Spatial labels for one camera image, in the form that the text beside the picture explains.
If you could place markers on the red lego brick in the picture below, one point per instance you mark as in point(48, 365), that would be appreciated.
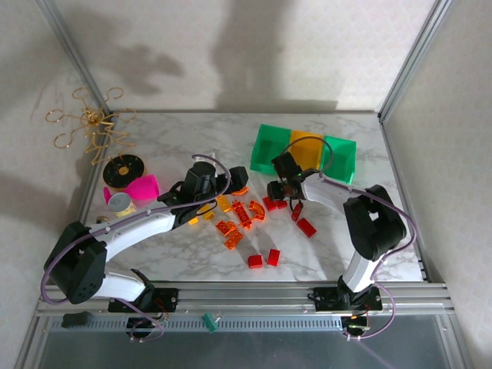
point(270, 204)
point(255, 261)
point(281, 204)
point(306, 227)
point(273, 257)

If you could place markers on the slim red lego piece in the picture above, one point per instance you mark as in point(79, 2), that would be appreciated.
point(296, 214)

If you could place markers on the long orange lego brick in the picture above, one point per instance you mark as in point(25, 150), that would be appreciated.
point(243, 216)

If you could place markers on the yellow lego brick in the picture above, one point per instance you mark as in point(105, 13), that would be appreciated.
point(193, 221)
point(207, 213)

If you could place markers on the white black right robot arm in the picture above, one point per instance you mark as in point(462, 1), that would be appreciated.
point(326, 192)

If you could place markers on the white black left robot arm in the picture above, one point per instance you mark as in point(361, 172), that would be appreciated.
point(127, 230)

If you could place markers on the green bin with notched rim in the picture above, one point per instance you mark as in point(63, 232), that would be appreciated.
point(265, 153)

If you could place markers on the yellow plastic bin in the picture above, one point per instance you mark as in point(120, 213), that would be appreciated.
point(307, 148)

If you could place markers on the pink plastic cup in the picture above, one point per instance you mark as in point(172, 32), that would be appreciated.
point(146, 188)

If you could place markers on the green plastic bin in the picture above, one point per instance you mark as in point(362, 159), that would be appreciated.
point(342, 161)

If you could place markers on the black round disc gold centre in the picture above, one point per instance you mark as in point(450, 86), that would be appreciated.
point(132, 167)

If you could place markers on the small white yellow can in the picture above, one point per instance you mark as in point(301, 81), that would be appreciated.
point(121, 203)

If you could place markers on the pink plastic piece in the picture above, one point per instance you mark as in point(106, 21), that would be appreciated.
point(107, 194)

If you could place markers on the green connector block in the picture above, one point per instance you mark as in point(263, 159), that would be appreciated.
point(209, 323)

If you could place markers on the black right controller box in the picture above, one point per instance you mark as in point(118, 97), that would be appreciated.
point(355, 324)

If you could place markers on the black controller box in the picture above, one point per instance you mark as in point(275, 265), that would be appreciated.
point(139, 324)
point(355, 324)

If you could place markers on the black left controller box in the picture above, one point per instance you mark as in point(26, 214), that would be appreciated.
point(139, 324)

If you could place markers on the black clamp knob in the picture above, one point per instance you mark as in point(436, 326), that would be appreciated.
point(77, 320)

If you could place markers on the aluminium front rail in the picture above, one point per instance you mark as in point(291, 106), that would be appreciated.
point(250, 296)

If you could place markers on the right aluminium side rail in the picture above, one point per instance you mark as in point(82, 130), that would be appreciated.
point(392, 153)

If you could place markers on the aluminium side rail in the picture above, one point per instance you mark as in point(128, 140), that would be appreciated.
point(91, 184)
point(392, 153)

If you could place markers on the left aluminium side rail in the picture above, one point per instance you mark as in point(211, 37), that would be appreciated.
point(91, 184)

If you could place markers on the right aluminium corner post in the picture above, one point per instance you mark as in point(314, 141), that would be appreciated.
point(413, 57)

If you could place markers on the aluminium corner post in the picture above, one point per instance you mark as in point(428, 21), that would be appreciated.
point(413, 57)
point(74, 54)

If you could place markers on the left aluminium corner post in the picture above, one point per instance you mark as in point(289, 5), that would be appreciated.
point(74, 54)

